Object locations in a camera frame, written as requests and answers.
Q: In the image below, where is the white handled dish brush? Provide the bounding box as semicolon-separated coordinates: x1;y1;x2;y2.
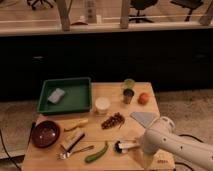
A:
114;141;139;154

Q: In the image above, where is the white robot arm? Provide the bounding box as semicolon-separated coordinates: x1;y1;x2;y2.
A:
140;117;213;171

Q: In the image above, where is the white paper cup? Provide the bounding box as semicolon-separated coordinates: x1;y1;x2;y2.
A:
95;97;110;114

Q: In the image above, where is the white black scrub brush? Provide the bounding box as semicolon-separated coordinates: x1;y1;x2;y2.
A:
60;128;85;152

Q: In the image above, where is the green plastic cup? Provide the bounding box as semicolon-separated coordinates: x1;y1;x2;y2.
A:
123;79;135;89

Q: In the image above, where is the grey folded cloth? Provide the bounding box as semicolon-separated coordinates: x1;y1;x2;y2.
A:
130;112;157;128

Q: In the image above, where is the bunch of dark grapes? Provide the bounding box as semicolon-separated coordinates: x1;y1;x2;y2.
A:
101;113;125;129

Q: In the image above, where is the green cucumber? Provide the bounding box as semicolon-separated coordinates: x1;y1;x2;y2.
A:
84;142;109;163

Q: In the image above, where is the orange fruit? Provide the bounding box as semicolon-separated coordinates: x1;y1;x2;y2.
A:
138;92;149;105

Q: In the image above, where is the yellow banana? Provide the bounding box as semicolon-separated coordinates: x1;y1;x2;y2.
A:
64;119;89;132

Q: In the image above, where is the green plastic tray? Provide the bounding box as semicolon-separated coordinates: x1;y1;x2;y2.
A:
37;77;92;115

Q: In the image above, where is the dark red bowl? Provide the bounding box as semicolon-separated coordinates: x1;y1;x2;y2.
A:
31;120;60;148

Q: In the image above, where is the grey sponge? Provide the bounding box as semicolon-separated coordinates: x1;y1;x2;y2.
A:
48;88;65;104

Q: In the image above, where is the black office chair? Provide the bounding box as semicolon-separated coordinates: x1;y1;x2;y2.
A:
129;0;158;23

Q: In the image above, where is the black cable right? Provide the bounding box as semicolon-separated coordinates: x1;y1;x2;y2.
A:
174;133;204;171

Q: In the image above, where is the black cable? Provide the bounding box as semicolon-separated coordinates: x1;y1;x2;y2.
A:
0;128;23;171
174;133;204;171

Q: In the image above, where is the black cable left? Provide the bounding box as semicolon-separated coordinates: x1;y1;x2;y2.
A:
0;128;23;171

